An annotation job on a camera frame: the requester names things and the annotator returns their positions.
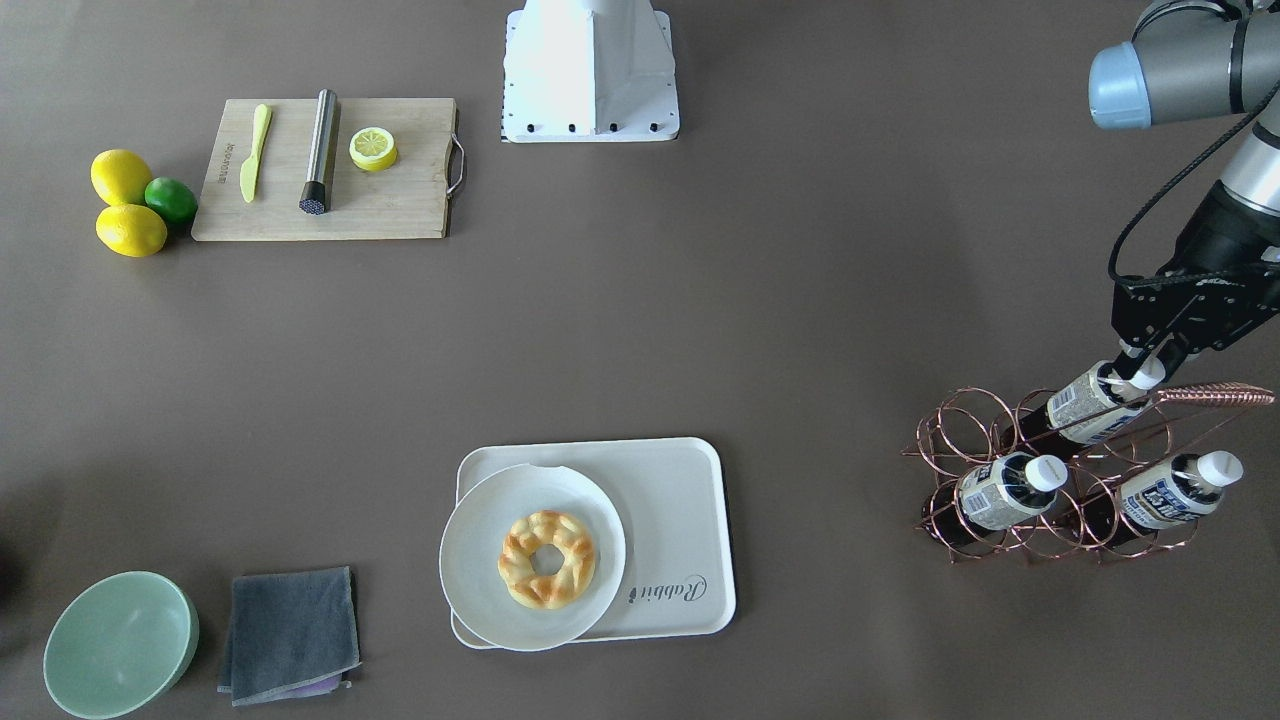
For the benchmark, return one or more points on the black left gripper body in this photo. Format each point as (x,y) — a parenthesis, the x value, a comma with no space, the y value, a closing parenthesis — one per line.
(1226,236)

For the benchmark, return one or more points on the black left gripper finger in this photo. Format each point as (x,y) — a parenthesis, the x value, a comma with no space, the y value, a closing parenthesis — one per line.
(1171,358)
(1139,367)

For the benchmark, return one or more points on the tea bottle white cap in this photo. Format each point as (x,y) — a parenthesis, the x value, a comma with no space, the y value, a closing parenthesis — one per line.
(1084,414)

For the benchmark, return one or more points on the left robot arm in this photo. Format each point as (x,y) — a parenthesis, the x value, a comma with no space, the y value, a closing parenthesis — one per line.
(1190,60)

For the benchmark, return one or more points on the tea bottle in rack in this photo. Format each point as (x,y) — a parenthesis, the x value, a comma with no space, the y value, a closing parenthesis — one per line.
(993,497)
(1175,491)

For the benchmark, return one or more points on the white rectangular tray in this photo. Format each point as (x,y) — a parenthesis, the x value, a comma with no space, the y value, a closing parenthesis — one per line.
(655,511)

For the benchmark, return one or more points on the white round plate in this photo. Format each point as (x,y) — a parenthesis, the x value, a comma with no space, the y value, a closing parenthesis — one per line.
(471,546)

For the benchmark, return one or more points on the half lemon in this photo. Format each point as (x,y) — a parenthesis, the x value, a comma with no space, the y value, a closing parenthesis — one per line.
(373,149)

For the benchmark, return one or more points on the steel muddler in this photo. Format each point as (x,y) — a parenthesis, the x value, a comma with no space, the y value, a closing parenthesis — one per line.
(315,196)

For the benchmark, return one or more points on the grey folded cloth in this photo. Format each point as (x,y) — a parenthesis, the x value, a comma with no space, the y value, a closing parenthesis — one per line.
(291,635)

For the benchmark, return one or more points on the yellow-green plastic knife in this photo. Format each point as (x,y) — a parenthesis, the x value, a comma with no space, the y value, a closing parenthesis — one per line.
(249,172)

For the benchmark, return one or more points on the green lime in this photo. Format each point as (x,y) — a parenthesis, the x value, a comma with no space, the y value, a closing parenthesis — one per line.
(173,200)

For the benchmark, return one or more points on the yellow lemon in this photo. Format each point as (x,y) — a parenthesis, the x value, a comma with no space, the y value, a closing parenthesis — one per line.
(120,177)
(132,230)

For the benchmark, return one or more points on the green bowl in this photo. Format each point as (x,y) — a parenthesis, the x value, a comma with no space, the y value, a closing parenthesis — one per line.
(119,645)

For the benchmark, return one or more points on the copper wire bottle rack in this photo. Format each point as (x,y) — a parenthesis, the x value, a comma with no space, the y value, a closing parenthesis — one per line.
(965,432)

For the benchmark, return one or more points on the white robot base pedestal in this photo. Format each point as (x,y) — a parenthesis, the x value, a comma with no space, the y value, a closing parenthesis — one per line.
(589,72)

